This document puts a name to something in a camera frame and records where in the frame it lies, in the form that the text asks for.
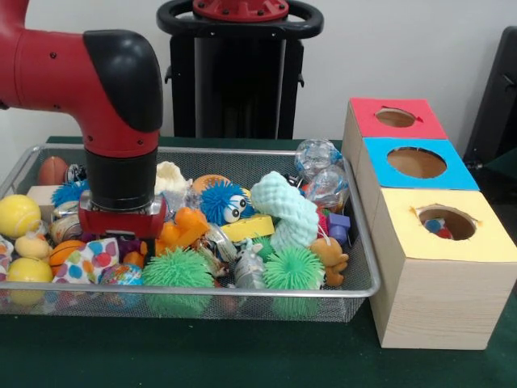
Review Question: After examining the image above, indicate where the orange plastic toy block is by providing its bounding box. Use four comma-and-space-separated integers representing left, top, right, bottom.
155, 208, 212, 256

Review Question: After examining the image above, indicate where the dark green table cloth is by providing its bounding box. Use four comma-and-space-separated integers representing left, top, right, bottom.
0, 136, 517, 388

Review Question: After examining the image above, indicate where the colourful polka dot cloth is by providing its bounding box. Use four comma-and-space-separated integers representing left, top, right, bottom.
422, 217, 455, 240

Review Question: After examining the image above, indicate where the cream knitted cloth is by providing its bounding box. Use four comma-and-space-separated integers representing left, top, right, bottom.
155, 162, 193, 196

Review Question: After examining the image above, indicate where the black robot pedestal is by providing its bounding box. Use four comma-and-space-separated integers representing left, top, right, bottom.
157, 0, 324, 140

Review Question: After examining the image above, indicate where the white cloth with big dots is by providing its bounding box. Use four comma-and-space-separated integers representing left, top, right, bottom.
50, 238, 122, 285

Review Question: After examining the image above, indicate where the wooden box with three holes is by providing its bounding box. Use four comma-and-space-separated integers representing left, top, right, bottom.
343, 98, 517, 350

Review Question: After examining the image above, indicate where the wire mesh bin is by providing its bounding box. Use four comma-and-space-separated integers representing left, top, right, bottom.
0, 144, 382, 323

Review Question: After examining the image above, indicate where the orange toy basketball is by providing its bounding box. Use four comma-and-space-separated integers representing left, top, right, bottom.
50, 240, 86, 269

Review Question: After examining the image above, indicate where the black monitor panel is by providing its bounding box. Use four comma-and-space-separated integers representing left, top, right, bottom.
464, 27, 517, 167

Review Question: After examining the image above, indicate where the green spiky ball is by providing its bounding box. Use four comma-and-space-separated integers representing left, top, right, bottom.
143, 247, 216, 318
263, 247, 326, 318

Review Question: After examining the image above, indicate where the blue spiky ball with eyes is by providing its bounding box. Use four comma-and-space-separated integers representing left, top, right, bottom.
199, 180, 253, 227

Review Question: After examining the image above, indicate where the yellow ball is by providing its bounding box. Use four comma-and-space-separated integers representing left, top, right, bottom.
0, 195, 42, 239
6, 258, 54, 306

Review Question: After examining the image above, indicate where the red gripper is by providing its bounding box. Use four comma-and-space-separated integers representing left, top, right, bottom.
78, 192, 168, 238

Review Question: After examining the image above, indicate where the mint green foam cloth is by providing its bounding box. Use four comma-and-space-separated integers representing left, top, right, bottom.
250, 171, 320, 252

